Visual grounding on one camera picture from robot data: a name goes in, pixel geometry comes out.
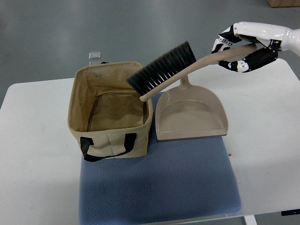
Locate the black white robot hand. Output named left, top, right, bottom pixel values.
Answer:
left=211, top=22, right=300, bottom=73

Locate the pink hand broom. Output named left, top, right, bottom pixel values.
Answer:
left=126, top=42, right=257, bottom=102

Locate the yellow fabric bag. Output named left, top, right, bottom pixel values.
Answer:
left=67, top=61, right=153, bottom=162

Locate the cardboard box corner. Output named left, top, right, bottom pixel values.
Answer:
left=267, top=0, right=300, bottom=8

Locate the pink plastic dustpan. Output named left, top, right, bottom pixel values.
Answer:
left=155, top=76, right=228, bottom=141

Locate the blue textured cushion mat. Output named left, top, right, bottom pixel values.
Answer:
left=78, top=91, right=242, bottom=225

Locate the black desk control panel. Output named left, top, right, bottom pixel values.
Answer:
left=281, top=209, right=300, bottom=216

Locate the small clear plastic piece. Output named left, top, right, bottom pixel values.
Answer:
left=89, top=51, right=101, bottom=66

